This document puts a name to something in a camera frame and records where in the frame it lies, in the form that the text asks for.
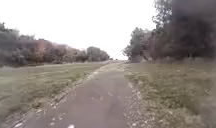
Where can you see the grey gravel path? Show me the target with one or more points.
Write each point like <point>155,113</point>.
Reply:
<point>96,103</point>

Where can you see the robot's own part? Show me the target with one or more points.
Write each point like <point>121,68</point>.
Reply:
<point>71,126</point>

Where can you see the grass verge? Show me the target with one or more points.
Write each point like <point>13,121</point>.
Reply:
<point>177,86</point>

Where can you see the row of trees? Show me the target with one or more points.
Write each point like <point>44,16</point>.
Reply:
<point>26,50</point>
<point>189,33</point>

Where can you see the grass field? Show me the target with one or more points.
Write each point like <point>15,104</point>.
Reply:
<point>26,83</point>

